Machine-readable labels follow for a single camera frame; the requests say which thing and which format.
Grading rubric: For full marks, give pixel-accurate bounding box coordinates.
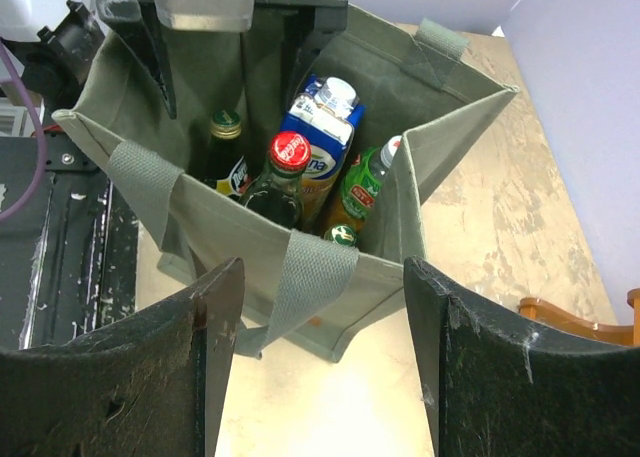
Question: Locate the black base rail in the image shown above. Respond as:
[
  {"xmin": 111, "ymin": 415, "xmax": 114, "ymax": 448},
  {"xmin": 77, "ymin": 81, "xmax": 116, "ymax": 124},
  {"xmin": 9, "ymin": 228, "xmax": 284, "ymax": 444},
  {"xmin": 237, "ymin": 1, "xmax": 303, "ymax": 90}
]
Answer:
[{"xmin": 1, "ymin": 126, "xmax": 139, "ymax": 350}]

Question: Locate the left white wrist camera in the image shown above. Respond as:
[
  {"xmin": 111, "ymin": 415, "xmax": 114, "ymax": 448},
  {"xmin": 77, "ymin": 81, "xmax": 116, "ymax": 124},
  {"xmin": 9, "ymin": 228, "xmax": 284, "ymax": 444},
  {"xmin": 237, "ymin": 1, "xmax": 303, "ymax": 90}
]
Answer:
[{"xmin": 154, "ymin": 0, "xmax": 255, "ymax": 32}]

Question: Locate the green round glass bottle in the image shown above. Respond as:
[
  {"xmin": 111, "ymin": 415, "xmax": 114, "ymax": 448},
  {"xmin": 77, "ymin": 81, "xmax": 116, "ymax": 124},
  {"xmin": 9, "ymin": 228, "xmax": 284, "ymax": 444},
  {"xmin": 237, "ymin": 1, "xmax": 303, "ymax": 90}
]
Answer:
[{"xmin": 203, "ymin": 109, "xmax": 251, "ymax": 201}]

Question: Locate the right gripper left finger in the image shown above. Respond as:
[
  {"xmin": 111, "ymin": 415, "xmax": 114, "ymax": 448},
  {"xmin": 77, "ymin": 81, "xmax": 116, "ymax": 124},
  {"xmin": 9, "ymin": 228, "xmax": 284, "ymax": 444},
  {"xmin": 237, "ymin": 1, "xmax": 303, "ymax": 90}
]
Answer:
[{"xmin": 1, "ymin": 258, "xmax": 245, "ymax": 456}]

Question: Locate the green Perrier glass bottle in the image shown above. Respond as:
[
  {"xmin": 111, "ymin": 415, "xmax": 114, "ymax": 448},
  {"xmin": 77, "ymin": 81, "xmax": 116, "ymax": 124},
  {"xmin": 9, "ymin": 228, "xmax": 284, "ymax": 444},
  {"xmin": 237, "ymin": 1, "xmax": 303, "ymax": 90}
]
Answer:
[{"xmin": 323, "ymin": 223, "xmax": 357, "ymax": 247}]

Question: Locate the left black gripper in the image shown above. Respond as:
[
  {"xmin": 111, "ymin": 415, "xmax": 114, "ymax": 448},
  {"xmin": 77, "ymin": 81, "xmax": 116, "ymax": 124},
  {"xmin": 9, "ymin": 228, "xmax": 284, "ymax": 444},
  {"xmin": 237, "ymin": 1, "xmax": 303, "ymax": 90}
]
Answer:
[{"xmin": 254, "ymin": 0, "xmax": 320, "ymax": 95}]

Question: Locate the orange wooden shelf rack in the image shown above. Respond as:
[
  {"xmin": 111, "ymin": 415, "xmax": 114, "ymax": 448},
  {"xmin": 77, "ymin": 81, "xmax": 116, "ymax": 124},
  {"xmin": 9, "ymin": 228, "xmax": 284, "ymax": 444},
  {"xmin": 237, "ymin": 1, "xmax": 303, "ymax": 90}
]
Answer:
[{"xmin": 518, "ymin": 288, "xmax": 639, "ymax": 347}]

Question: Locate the green canvas bag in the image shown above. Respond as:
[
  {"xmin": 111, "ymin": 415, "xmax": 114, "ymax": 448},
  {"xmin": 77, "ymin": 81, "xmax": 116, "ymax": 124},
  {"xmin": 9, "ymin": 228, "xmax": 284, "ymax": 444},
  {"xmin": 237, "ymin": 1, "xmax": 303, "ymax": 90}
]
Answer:
[{"xmin": 54, "ymin": 5, "xmax": 516, "ymax": 361}]

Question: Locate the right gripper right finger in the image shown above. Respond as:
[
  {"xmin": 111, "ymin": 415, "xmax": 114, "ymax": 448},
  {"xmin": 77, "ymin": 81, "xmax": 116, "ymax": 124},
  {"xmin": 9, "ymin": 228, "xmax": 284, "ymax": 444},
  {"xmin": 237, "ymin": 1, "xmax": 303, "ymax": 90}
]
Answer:
[{"xmin": 403, "ymin": 257, "xmax": 639, "ymax": 456}]

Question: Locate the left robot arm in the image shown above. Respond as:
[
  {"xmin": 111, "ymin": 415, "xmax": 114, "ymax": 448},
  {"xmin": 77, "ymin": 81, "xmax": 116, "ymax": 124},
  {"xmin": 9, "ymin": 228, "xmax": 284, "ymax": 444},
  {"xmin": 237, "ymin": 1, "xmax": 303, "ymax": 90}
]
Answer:
[{"xmin": 1, "ymin": 0, "xmax": 348, "ymax": 118}]

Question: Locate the orange juice plastic bottle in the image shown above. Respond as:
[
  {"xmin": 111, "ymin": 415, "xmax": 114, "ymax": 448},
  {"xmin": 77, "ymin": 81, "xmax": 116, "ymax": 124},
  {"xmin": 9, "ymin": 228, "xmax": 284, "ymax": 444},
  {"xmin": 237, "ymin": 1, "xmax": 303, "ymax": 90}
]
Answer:
[{"xmin": 320, "ymin": 135, "xmax": 402, "ymax": 234}]

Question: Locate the dark cola bottle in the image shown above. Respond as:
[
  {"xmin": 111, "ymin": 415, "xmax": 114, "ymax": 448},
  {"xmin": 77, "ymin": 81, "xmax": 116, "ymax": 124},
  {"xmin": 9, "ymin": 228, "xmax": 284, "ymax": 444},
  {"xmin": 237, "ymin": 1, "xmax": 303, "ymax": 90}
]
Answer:
[{"xmin": 240, "ymin": 131, "xmax": 311, "ymax": 229}]

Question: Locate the blue juice carton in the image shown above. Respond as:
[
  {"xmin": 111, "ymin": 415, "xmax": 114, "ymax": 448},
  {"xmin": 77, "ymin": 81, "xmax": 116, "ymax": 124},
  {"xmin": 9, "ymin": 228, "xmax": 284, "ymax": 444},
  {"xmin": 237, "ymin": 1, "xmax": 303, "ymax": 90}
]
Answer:
[{"xmin": 280, "ymin": 75, "xmax": 365, "ymax": 230}]

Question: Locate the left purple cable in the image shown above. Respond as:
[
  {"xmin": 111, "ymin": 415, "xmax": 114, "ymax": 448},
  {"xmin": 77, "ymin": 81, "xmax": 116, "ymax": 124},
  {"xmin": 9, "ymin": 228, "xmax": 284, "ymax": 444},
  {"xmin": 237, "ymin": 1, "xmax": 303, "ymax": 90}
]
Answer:
[{"xmin": 0, "ymin": 41, "xmax": 50, "ymax": 224}]

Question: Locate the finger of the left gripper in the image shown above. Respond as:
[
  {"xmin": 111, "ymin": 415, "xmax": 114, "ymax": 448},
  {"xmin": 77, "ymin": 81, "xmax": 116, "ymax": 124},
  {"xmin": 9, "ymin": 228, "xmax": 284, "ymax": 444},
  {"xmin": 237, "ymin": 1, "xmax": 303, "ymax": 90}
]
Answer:
[{"xmin": 96, "ymin": 0, "xmax": 177, "ymax": 120}]

